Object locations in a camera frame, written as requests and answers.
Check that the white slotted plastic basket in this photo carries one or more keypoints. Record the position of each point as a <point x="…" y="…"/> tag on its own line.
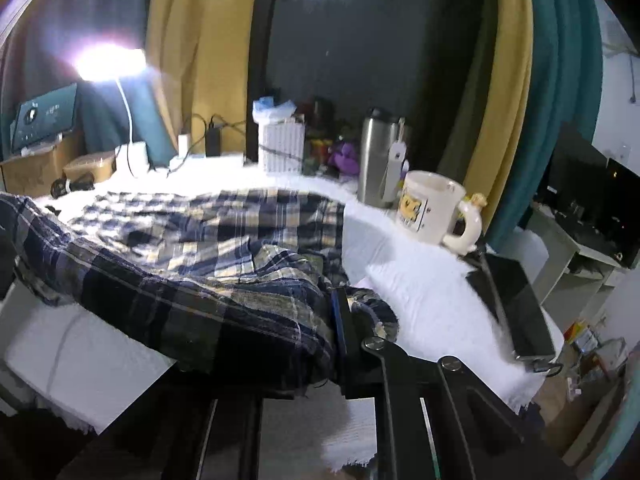
<point x="280" y="150"/>

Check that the wide teal curtain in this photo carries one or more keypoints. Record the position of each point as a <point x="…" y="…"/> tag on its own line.
<point x="150" y="130"/>

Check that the narrow yellow curtain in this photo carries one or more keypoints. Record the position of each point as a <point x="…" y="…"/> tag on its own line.
<point x="505" y="60"/>

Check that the brown lidded food container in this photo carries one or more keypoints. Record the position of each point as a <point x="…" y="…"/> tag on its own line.
<point x="90" y="165"/>

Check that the white power strip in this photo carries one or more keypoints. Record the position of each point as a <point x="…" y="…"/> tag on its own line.
<point x="180" y="162"/>

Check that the white desk lamp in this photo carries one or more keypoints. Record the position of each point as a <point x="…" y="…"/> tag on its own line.
<point x="131" y="157"/>

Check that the dark window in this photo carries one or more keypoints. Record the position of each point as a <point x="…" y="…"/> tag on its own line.
<point x="375" y="35"/>

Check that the narrow teal curtain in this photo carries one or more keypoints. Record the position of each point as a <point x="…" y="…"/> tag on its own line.
<point x="560" y="60"/>

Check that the stainless steel thermos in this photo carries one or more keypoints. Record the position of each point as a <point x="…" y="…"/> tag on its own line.
<point x="372" y="160"/>

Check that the black tablet device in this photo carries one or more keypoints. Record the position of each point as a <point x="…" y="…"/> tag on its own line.
<point x="520" y="305"/>

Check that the blue plastic bag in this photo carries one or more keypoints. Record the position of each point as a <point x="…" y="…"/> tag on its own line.
<point x="270" y="109"/>

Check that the black computer monitor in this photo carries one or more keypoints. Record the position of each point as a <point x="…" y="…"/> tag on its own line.
<point x="575" y="185"/>

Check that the wide yellow curtain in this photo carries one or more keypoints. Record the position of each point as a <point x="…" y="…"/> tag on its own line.
<point x="200" y="35"/>

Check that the black computer tower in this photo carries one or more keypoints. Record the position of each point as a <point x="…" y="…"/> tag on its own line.
<point x="625" y="210"/>

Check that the cream cartoon print mug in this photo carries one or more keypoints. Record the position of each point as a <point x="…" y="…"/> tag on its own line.
<point x="430" y="210"/>

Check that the tablet with teal screen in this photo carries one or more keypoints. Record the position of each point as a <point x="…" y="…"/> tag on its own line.
<point x="45" y="115"/>

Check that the white charger plug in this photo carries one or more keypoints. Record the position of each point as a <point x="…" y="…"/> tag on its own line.
<point x="184" y="145"/>

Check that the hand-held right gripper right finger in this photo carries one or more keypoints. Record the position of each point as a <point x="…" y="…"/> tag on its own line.
<point x="345" y="350"/>

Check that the black charger brick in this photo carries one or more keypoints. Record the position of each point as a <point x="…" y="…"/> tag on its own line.
<point x="213" y="140"/>

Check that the white storage bin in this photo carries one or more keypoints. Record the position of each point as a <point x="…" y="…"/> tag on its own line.
<point x="529" y="255"/>

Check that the white computer desk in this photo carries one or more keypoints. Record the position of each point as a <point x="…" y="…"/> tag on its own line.
<point x="555" y="250"/>

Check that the white textured table cloth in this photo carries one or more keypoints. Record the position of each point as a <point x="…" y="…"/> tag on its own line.
<point x="425" y="285"/>

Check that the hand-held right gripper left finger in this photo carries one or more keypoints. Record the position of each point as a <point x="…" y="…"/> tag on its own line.
<point x="235" y="440"/>

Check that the blue yellow plaid pants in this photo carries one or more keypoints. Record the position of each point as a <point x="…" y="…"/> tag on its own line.
<point x="200" y="240"/>

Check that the brown cardboard box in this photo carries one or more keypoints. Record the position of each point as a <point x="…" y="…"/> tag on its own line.
<point x="30" y="170"/>

